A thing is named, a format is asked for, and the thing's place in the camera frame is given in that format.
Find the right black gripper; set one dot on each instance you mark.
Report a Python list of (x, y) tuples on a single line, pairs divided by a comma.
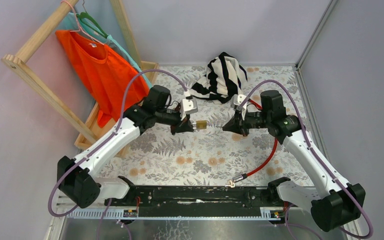
[(236, 125)]

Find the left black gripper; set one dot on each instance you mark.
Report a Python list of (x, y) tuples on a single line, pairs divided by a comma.
[(181, 126)]

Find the brass padlock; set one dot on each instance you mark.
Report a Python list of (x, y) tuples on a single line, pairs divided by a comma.
[(200, 125)]

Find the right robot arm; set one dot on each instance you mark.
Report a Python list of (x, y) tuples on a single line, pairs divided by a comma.
[(335, 201)]

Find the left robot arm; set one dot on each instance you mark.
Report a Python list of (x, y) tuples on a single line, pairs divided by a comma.
[(77, 177)]

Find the floral tablecloth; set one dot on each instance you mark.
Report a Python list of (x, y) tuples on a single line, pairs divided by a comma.
[(211, 156)]

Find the black white striped cloth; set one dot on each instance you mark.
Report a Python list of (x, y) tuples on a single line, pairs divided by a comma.
[(224, 78)]

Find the orange t-shirt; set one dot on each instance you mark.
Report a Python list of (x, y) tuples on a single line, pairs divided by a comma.
[(111, 102)]

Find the wooden clothes rack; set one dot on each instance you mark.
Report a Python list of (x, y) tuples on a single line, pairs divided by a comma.
[(89, 131)]

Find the pink hanger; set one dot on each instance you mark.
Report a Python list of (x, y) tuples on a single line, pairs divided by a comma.
[(79, 26)]

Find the green hanger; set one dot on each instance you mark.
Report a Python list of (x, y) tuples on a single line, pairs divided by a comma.
[(85, 18)]

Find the light blue shirt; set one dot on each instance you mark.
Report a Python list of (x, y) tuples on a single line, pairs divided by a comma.
[(129, 56)]

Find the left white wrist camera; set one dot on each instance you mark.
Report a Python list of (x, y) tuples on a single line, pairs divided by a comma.
[(188, 105)]

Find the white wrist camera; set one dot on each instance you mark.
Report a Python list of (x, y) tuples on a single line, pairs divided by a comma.
[(188, 105), (239, 104)]

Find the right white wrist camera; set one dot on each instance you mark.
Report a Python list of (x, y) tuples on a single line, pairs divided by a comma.
[(239, 104)]

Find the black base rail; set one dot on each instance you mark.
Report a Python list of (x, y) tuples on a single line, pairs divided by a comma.
[(202, 202)]

